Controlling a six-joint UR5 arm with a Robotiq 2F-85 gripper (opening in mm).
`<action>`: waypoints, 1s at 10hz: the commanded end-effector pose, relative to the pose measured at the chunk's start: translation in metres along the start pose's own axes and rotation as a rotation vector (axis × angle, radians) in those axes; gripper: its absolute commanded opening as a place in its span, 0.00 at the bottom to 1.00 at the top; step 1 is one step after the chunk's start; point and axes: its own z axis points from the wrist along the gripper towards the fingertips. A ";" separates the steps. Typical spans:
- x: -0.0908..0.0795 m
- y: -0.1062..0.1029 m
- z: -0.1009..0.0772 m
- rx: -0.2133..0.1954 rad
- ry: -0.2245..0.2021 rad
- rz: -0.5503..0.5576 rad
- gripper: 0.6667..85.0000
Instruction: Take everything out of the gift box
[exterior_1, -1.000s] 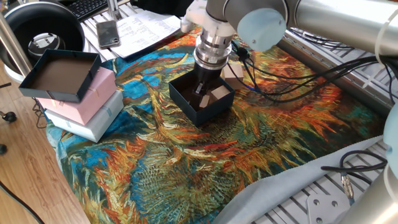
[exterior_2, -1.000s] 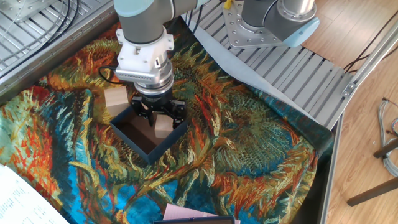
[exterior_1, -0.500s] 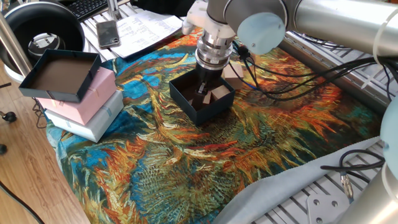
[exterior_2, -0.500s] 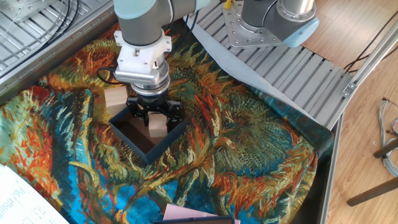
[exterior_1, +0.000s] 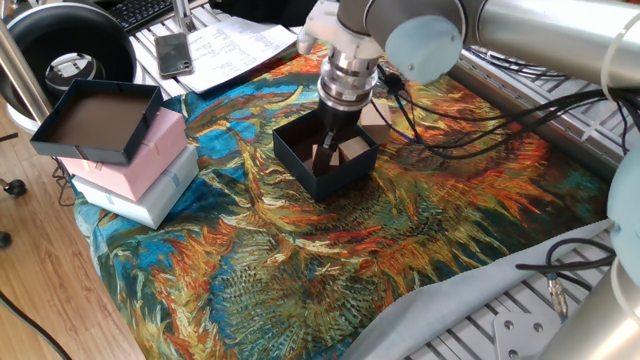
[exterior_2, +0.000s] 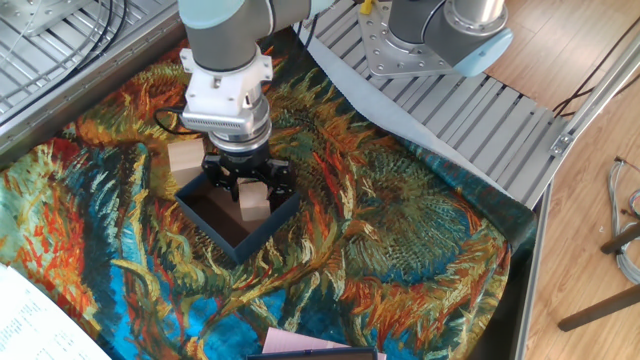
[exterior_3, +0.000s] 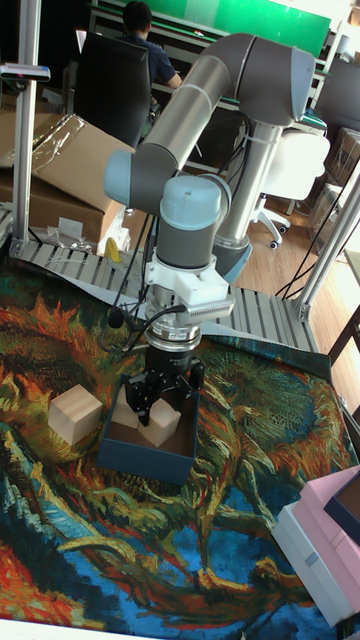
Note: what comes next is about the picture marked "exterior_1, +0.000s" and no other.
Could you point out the white gift box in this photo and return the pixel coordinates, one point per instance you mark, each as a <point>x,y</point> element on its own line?
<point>150,205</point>

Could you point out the pink gift box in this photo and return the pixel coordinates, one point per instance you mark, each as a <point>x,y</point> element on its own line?
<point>150,160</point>

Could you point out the dark blue gift box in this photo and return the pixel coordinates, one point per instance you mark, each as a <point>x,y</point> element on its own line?
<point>300,172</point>

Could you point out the silver aluminium frame post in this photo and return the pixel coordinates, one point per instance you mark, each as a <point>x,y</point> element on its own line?
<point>19,75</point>

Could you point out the black smartphone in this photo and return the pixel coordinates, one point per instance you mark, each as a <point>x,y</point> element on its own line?
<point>173,55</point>

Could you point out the dark blue box lid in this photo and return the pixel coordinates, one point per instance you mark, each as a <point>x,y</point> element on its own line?
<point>100,120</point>

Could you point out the white printed paper sheet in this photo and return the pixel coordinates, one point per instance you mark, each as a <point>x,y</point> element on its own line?
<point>235,50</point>

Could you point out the sunflower painting print cloth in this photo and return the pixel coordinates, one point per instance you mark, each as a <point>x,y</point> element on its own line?
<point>400,225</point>

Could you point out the black fabric bag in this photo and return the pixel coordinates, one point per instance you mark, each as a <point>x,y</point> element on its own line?
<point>260,10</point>

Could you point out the black computer keyboard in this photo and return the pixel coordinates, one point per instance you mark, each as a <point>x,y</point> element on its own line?
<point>140,12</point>

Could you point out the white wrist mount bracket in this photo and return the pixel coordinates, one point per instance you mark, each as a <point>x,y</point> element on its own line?
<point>320,27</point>

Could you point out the silver metal stand post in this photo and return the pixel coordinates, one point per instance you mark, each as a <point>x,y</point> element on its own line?
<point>182,12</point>

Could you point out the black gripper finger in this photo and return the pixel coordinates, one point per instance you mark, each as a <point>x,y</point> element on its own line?
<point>324,160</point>

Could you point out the silver grey UR5 robot arm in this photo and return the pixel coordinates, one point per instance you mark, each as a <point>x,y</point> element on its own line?
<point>425,50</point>

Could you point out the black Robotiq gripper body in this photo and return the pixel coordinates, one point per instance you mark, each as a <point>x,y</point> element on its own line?
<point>340,120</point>

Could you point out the light wooden cube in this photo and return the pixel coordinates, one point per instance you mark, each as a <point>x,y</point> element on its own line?
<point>367,125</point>
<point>335,157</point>
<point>355,149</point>

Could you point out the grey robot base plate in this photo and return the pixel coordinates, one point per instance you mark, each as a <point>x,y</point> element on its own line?
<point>522,345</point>

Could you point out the aluminium table frame rail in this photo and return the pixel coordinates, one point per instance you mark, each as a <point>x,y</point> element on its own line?
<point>550,120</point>

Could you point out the black chair caster wheel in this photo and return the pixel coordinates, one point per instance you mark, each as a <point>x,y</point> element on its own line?
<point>4,240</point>
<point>16,188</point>

